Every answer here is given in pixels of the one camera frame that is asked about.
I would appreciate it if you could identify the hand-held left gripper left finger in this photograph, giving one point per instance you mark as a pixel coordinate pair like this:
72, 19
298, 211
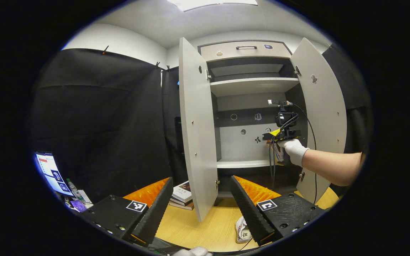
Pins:
157, 213

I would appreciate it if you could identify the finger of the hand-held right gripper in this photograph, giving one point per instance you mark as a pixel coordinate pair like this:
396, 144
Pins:
271, 137

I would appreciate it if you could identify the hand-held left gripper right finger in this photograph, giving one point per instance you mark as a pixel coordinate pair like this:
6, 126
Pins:
249, 213

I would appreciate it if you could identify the grey shoe cabinet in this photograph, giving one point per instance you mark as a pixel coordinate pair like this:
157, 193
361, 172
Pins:
247, 145

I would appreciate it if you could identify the grey cabinet door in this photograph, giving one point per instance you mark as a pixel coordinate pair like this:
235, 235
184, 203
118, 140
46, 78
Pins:
198, 142
327, 117

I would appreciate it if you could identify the dark cabinet base board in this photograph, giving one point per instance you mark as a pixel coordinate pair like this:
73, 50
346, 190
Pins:
226, 194

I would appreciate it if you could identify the grey cabinet shelf board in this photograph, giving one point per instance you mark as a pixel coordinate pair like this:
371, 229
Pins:
251, 86
242, 164

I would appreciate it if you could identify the metal door hinge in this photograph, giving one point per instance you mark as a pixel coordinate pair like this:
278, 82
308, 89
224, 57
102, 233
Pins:
297, 70
217, 184
302, 176
208, 74

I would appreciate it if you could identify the beige cabinet drawer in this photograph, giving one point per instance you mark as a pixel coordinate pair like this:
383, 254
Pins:
233, 54

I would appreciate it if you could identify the black spine book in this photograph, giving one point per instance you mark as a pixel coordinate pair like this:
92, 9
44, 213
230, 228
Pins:
176, 201

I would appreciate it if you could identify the white cover book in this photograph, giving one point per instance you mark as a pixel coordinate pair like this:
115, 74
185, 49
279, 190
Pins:
183, 190

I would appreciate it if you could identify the black backdrop cloth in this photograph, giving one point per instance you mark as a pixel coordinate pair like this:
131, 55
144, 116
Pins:
101, 124
354, 92

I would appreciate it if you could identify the purple packet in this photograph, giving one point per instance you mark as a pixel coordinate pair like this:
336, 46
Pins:
78, 206

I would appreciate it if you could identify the clear water bottle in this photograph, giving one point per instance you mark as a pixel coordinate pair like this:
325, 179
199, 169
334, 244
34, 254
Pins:
74, 190

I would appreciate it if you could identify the computer monitor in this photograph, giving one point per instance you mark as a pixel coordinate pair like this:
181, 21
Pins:
52, 172

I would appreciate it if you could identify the large ceiling light panel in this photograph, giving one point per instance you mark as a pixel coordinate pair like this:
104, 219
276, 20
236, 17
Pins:
212, 3

